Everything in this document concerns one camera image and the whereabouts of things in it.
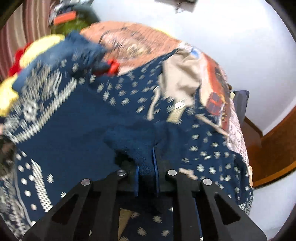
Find striped red curtain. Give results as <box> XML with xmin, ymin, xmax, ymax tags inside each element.
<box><xmin>1</xmin><ymin>1</ymin><xmax>58</xmax><ymax>80</ymax></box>

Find yellow cartoon blanket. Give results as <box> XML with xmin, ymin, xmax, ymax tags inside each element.
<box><xmin>0</xmin><ymin>34</ymin><xmax>66</xmax><ymax>117</ymax></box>

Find brown wooden door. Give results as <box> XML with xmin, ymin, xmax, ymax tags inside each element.
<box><xmin>241</xmin><ymin>109</ymin><xmax>295</xmax><ymax>188</ymax></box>

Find orange box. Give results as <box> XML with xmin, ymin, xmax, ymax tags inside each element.
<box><xmin>53</xmin><ymin>11</ymin><xmax>77</xmax><ymax>26</ymax></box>

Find printed newspaper bedspread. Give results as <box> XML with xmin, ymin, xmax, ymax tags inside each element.
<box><xmin>79</xmin><ymin>21</ymin><xmax>254</xmax><ymax>186</ymax></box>

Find navy patterned hooded robe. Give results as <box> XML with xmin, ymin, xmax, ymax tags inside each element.
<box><xmin>1</xmin><ymin>32</ymin><xmax>253</xmax><ymax>239</ymax></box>

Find red plush item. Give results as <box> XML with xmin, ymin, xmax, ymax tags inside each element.
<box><xmin>8</xmin><ymin>43</ymin><xmax>31</xmax><ymax>77</ymax></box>

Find cluttered pile with green bag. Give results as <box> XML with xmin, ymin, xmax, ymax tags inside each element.
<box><xmin>48</xmin><ymin>1</ymin><xmax>100</xmax><ymax>35</ymax></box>

